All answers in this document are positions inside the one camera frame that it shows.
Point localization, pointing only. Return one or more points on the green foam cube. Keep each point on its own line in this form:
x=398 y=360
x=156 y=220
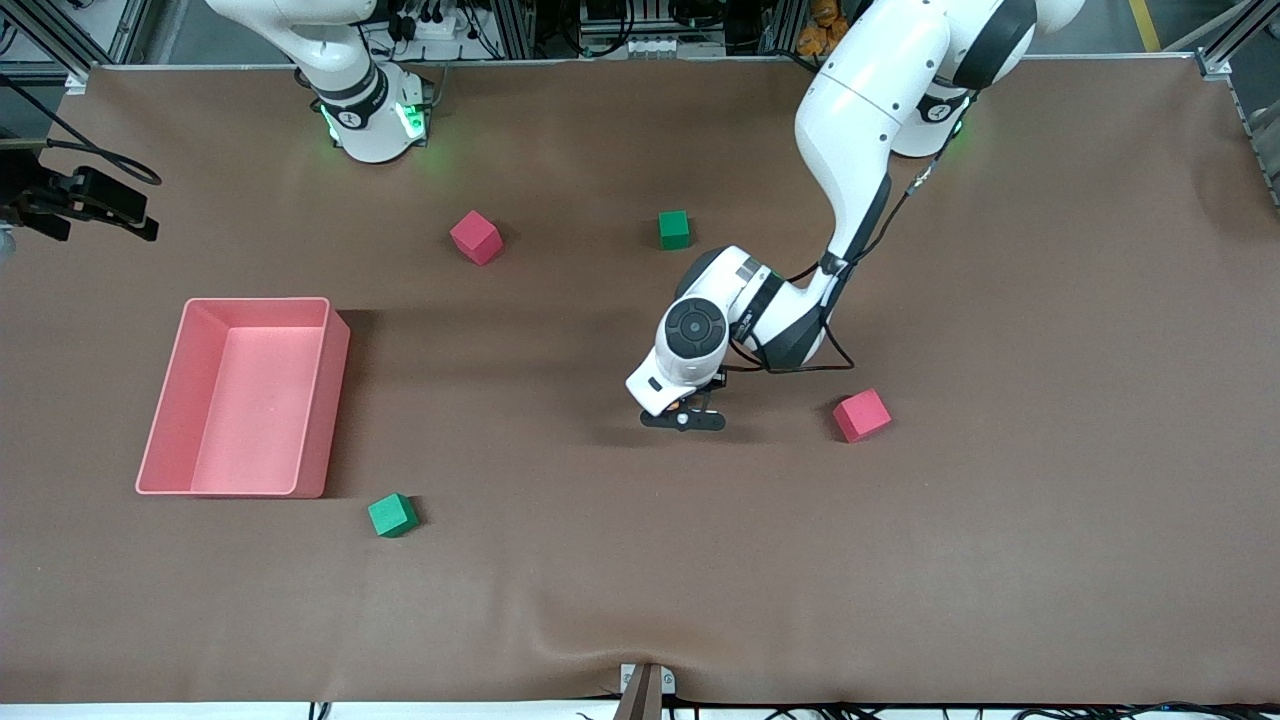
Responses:
x=393 y=515
x=674 y=230

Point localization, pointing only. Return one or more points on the aluminium frame post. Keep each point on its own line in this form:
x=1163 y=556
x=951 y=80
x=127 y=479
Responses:
x=512 y=25
x=785 y=25

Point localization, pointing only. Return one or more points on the brown paper table cover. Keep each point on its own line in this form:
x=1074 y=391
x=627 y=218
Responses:
x=640 y=560

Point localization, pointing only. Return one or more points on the orange lumpy objects pile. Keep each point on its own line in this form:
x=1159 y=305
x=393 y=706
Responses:
x=825 y=20

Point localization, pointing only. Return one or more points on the silver table corner bracket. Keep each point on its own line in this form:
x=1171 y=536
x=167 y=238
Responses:
x=77 y=82
x=1216 y=68

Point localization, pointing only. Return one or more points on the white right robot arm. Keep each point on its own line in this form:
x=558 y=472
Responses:
x=365 y=120

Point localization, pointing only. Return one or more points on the brown angled metal post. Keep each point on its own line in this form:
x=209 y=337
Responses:
x=640 y=702

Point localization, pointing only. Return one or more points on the pink foam cube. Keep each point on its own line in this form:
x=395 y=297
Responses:
x=475 y=237
x=861 y=415

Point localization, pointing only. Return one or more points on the silver table clamp bracket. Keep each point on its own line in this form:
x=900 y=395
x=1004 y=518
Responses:
x=667 y=683

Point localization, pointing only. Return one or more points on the pink plastic bin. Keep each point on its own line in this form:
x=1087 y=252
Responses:
x=250 y=430

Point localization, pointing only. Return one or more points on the aluminium diagonal frame beam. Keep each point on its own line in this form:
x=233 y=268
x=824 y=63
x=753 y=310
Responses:
x=1235 y=25
x=125 y=30

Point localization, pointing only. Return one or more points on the aluminium table side rail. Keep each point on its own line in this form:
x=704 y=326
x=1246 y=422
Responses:
x=1255 y=130

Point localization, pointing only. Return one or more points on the white power strip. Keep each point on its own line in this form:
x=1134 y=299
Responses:
x=440 y=28

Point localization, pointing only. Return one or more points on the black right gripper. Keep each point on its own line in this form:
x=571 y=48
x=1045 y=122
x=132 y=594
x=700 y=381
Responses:
x=48 y=197

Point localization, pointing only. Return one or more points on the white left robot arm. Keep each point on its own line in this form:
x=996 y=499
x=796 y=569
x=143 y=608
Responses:
x=870 y=100

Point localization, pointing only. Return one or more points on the white terminal strip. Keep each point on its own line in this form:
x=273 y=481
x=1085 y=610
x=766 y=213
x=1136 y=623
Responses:
x=670 y=47

